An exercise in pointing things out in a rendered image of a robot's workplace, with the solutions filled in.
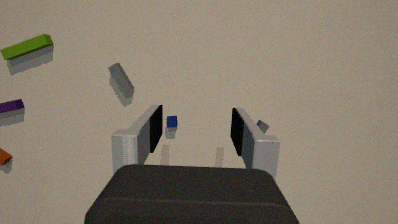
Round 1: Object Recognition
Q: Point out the grey rectangular block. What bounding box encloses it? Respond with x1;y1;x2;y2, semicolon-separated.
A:
108;63;134;94
257;120;269;134

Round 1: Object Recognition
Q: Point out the orange rod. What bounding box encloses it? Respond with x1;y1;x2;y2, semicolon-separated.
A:
0;148;12;166

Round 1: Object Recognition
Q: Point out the lime green rod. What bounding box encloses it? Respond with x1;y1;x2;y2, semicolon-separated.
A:
0;34;54;60

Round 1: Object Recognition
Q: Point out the small blue block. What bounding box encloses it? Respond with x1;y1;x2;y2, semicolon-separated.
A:
167;116;178;128

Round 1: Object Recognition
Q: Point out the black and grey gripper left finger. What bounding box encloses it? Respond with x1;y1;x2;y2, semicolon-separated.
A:
111;104;163;174

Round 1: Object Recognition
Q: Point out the purple rod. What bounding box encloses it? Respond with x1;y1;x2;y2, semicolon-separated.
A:
0;99;24;113

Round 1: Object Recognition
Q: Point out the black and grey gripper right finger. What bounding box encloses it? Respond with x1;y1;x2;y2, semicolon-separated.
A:
231;108;280;180

